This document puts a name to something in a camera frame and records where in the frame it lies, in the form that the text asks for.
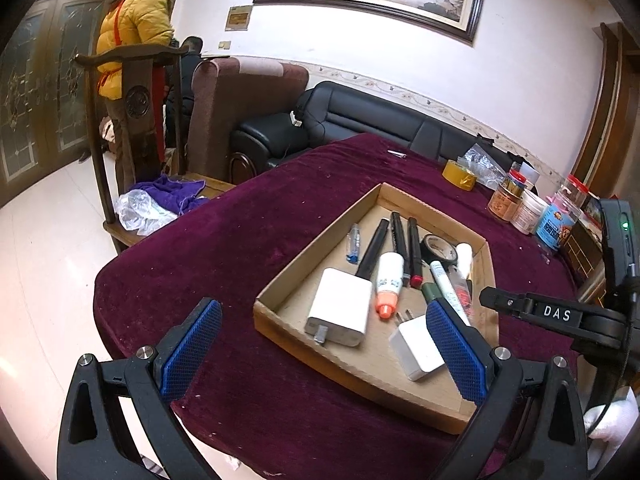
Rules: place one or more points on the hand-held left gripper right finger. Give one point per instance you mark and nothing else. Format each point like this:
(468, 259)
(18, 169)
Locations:
(455, 350)

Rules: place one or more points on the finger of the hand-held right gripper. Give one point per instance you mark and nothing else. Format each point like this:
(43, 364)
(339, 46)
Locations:
(555, 314)

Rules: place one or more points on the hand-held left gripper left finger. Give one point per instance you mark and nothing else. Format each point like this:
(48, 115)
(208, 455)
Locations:
(192, 345)

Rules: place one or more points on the small white plug adapter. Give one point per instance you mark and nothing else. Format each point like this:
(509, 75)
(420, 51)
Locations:
(415, 350)

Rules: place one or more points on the clear plastic package orange insert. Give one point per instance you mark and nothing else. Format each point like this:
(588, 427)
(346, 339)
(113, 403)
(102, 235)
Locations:
(462, 295)

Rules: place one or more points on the dark green lighter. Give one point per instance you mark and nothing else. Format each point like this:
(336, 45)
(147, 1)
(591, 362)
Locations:
(431, 292)

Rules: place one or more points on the small white dropper bottle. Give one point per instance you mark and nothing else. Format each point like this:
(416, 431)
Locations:
(464, 257)

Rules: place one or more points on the white glue bottle orange cap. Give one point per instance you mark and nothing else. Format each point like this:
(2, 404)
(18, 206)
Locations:
(389, 280)

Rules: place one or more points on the black tape roll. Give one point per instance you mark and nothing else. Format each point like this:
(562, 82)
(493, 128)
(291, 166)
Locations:
(440, 250)

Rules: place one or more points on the black marker red tip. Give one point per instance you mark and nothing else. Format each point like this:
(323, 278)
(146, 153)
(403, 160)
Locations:
(415, 255)

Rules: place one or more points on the large white charger block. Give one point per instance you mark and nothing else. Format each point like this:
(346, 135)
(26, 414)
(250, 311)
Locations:
(340, 305)

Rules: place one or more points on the black marker white end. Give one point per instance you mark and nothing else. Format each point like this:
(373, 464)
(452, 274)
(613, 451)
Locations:
(372, 250)

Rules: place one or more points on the black marker grey cap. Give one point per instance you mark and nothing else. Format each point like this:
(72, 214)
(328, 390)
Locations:
(397, 232)

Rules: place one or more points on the clear blue-capped tube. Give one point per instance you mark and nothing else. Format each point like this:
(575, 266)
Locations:
(353, 245)

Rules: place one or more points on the shallow cardboard box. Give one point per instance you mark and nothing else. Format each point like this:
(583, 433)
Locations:
(320, 255)

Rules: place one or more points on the person's right hand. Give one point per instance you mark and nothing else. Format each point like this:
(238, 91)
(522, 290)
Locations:
(617, 425)

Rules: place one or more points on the wooden counter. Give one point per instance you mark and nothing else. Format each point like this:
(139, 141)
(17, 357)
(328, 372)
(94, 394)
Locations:
(580, 255)

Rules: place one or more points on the blue and red box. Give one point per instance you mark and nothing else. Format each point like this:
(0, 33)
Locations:
(592, 210)

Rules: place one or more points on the clear jar blue label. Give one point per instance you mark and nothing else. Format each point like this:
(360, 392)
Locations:
(552, 227)

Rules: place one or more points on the clear jar red lid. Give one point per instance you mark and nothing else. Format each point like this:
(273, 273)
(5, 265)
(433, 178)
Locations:
(575, 195)

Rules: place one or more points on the maroon velvet tablecloth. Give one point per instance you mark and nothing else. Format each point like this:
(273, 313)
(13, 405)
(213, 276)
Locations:
(200, 260)

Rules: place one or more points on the white plastic jar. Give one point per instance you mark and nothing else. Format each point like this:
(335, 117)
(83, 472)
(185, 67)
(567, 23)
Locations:
(530, 215)

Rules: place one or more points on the clear jar orange label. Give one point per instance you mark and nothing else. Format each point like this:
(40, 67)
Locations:
(504, 205)

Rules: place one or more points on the grey lid jar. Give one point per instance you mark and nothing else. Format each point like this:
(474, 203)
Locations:
(530, 172)

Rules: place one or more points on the jar with yellow contents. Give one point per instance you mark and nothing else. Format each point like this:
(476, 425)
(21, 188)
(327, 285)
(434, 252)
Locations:
(516, 182)

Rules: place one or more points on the crumpled clear plastic bag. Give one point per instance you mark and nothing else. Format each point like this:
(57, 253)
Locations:
(140, 210)

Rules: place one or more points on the purple cloth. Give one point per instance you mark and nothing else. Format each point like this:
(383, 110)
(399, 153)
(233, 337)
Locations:
(172, 190)

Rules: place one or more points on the yellow tape roll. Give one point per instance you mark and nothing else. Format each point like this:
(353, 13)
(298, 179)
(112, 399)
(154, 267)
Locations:
(460, 175)

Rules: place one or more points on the small metal clip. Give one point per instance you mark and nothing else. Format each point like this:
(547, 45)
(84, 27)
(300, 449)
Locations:
(396, 153)

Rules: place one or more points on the maroon armchair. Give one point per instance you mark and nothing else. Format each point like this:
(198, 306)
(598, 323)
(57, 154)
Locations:
(225, 110)

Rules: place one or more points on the dark wooden chair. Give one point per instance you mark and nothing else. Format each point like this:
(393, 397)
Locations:
(137, 105)

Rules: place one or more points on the black leather sofa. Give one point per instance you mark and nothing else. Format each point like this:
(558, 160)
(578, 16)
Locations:
(360, 115)

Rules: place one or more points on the wooden glass door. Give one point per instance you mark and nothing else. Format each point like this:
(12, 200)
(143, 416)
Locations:
(40, 85)

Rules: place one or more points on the wooden door frame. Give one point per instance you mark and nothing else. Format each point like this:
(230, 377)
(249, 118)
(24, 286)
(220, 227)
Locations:
(600, 110)

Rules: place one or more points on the small wall plaque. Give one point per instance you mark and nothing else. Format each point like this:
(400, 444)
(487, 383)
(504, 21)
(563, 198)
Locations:
(238, 17)

